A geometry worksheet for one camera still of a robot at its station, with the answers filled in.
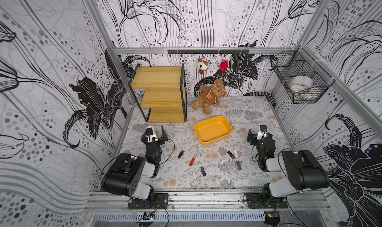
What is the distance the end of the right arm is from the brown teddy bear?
347mm

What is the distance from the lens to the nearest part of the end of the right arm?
779 millimetres

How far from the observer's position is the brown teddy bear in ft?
3.59
